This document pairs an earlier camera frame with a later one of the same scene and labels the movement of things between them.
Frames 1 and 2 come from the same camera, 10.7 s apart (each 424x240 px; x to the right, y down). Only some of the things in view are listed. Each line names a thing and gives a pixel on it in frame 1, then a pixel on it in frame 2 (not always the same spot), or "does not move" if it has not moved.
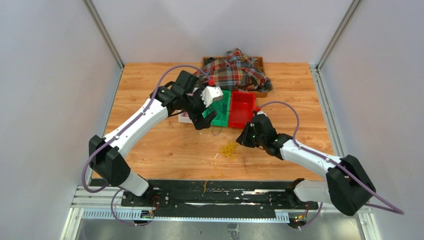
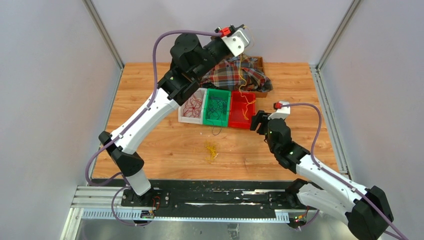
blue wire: [220, 108] does not move
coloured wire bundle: [228, 148] -> [212, 151]
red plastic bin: [242, 106] does not move
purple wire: [216, 134] does not move
